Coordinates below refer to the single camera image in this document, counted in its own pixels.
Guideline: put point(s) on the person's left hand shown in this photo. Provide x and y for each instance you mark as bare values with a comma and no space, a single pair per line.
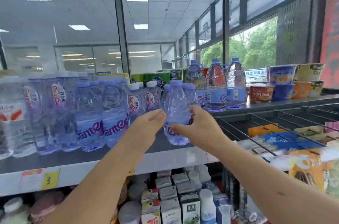
144,129

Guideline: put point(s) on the person's right hand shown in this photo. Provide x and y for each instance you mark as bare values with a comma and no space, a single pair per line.
205,132

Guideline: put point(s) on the person's left fingers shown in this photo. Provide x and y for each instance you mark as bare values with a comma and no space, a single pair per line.
158,118

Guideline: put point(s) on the person's right thumb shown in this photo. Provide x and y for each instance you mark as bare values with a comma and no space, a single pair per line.
180,128

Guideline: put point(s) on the small clear water bottle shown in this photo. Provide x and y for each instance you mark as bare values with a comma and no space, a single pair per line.
176,103

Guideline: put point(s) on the person's right forearm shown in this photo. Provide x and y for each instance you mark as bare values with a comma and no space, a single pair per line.
264,186

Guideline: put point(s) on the person's left forearm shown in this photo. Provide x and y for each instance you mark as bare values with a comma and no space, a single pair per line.
100,184

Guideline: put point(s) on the row of green boxes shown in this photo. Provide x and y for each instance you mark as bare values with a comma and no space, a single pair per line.
151,76

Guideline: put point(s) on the large blue-capped water bottle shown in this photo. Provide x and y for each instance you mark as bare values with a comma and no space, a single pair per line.
194,73
215,86
235,83

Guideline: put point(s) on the row of purple-label water bottles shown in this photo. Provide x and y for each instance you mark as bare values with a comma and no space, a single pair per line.
90,115

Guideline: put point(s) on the white-capped drink bottle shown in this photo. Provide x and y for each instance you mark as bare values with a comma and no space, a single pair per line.
129,213
137,191

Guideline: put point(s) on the group of white milk cartons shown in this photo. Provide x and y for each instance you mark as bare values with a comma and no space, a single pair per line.
169,205

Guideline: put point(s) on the white bottle blue label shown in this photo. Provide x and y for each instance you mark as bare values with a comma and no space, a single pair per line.
207,208

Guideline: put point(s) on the red instant noodle cup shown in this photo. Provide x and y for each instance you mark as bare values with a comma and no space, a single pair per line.
261,94

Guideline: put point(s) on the blue white drink carton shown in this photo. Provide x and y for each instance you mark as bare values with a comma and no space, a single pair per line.
222,209

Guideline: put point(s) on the blue white sign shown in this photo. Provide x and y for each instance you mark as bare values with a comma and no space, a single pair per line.
255,73

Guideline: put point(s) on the grey metal shelf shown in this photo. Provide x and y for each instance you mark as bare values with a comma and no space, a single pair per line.
79,170

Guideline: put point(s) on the blue snack packet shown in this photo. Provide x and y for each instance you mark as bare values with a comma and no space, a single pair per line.
286,142

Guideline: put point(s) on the blue instant noodle cup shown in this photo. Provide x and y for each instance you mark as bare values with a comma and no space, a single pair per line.
283,92

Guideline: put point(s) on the blue instant noodle bowl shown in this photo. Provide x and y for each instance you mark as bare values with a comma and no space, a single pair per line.
280,74

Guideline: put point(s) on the yellow price tag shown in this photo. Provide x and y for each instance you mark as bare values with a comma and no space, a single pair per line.
50,179

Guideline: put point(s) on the orange instant noodle cup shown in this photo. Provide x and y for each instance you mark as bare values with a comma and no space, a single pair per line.
300,90

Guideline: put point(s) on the pale yellow snack packet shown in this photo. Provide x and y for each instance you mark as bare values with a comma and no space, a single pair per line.
309,130

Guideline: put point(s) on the large orange white snack packet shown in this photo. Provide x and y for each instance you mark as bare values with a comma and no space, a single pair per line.
309,168

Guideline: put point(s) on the beige instant noodle bowl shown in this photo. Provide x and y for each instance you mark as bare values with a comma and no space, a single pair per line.
309,71

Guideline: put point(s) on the orange price tag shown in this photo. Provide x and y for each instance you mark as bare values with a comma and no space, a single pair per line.
30,178

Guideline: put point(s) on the yellow instant noodle cup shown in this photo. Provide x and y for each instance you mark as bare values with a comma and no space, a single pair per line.
316,88

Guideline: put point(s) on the pink drink bottle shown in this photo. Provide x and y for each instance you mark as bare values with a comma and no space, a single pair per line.
46,205

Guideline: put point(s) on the clear bottle red white label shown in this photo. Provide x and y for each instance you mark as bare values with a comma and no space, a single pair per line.
13,128

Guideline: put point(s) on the pink snack packet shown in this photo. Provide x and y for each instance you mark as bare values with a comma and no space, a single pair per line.
332,126

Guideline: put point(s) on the white drink bottle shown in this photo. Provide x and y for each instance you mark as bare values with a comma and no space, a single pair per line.
13,212

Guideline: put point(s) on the red poster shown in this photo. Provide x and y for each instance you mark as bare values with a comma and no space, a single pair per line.
330,38

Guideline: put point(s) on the black window frame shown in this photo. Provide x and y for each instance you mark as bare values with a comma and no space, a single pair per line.
120,20

